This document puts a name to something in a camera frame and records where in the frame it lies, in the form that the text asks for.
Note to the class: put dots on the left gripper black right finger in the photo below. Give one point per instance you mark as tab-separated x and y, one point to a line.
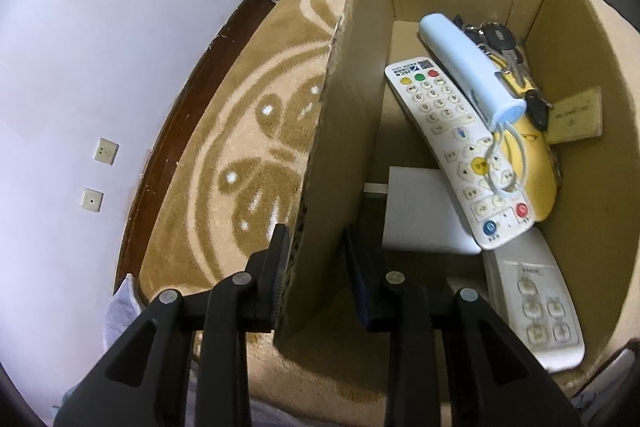
443	340

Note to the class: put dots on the beige card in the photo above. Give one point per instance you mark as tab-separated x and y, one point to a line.
578	117

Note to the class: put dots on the black key bunch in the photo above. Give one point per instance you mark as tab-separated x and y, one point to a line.
498	43

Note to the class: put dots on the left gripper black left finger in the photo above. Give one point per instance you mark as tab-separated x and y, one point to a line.
143	379

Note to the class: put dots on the beige brown patterned rug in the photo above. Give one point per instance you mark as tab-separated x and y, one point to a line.
304	119

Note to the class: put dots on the wall socket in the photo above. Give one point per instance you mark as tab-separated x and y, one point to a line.
106	151
91	200

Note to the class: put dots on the black car key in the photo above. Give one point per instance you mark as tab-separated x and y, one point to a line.
537	109

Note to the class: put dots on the white air conditioner remote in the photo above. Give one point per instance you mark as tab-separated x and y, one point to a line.
527	289

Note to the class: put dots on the yellow round disc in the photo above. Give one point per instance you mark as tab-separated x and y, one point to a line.
542	176

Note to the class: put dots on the light blue power bank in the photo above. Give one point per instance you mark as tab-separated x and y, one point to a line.
481	83

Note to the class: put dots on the lower wall socket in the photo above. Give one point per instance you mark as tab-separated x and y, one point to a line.
91	200

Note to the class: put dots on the white tv remote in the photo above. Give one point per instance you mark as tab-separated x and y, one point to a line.
479	174

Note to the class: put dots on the upper wall socket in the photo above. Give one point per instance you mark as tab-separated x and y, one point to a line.
106	151

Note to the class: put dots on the white power adapter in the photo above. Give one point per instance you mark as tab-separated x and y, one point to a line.
421	214

